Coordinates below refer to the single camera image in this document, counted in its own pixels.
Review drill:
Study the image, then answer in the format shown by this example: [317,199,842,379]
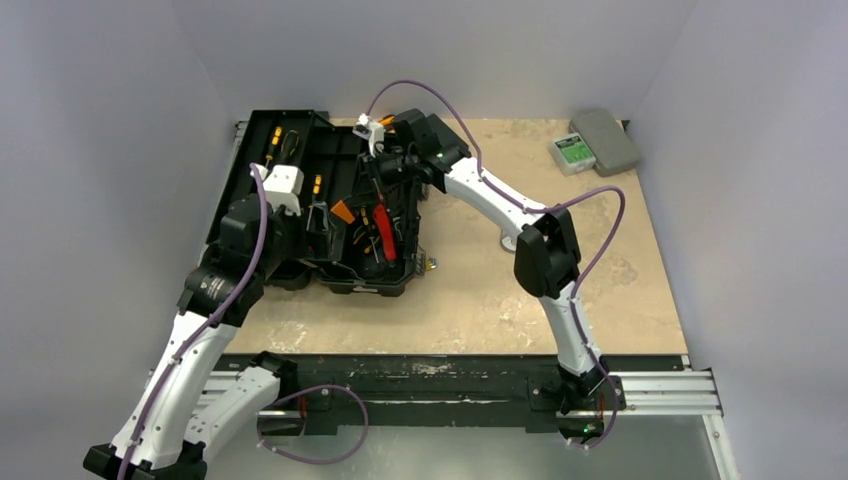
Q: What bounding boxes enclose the yellow tools behind toolbox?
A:
[379,114,395,127]

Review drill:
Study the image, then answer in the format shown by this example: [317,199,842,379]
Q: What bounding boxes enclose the small yellow black screwdriver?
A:
[264,126,284,168]

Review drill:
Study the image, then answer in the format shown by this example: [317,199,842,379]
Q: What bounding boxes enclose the black toolbox tray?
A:
[206,109,334,244]

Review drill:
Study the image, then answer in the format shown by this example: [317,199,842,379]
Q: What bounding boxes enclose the black flat case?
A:
[426,114,471,157]

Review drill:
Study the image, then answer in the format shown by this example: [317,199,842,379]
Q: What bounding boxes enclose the red handled adjustable wrench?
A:
[500,230,519,254]

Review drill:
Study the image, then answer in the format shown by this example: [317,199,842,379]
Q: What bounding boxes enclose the grey sharpening stone block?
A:
[570,109,643,177]

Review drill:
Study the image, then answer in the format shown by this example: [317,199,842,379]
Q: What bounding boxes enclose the red handled pliers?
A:
[373,203,397,263]

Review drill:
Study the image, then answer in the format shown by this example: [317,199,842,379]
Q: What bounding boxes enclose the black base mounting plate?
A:
[199,353,685,440]

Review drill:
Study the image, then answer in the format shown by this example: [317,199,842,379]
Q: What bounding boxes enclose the black plastic toolbox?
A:
[206,109,429,298]

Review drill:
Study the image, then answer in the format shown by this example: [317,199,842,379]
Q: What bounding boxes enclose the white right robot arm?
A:
[369,147,607,407]

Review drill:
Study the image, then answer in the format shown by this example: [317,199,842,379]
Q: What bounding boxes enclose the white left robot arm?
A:
[83,193,301,479]

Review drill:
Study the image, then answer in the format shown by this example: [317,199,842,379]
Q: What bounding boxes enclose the white green small box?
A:
[548,133,596,176]

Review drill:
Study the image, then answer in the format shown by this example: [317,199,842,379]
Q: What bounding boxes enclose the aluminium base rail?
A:
[192,370,723,416]

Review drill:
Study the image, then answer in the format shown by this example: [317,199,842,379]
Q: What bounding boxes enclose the yellow handled needle-nose pliers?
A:
[353,207,381,264]

